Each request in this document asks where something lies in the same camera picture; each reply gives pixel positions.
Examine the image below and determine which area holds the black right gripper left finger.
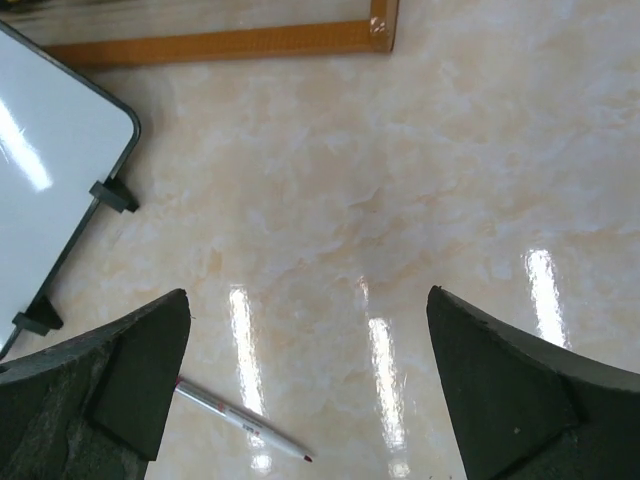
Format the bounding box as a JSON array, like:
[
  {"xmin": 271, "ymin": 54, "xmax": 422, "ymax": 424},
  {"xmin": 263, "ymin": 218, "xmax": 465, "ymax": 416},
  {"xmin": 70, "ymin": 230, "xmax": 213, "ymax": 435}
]
[{"xmin": 1, "ymin": 289, "xmax": 191, "ymax": 479}]

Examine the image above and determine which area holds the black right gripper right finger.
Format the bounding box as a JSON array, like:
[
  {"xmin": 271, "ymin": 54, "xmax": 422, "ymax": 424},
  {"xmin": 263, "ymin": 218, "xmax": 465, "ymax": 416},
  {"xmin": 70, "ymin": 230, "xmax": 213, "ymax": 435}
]
[{"xmin": 426, "ymin": 286, "xmax": 639, "ymax": 479}]

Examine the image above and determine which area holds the white marker pen magenta cap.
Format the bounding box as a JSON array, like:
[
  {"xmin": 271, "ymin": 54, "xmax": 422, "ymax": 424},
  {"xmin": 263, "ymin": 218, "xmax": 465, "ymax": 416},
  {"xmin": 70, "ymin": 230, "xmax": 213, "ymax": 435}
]
[{"xmin": 175, "ymin": 377, "xmax": 313, "ymax": 463}]

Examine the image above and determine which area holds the white whiteboard black frame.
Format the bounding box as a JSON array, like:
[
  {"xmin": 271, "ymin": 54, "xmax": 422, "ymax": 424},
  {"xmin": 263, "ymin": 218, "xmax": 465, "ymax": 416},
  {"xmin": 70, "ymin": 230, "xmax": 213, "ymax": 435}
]
[{"xmin": 1, "ymin": 24, "xmax": 141, "ymax": 354}]

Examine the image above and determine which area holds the orange wooden shelf rack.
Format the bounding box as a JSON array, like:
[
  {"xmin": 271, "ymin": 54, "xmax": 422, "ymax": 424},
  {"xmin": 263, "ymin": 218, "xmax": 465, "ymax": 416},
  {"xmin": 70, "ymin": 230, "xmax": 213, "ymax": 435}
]
[{"xmin": 44, "ymin": 0, "xmax": 399, "ymax": 69}]

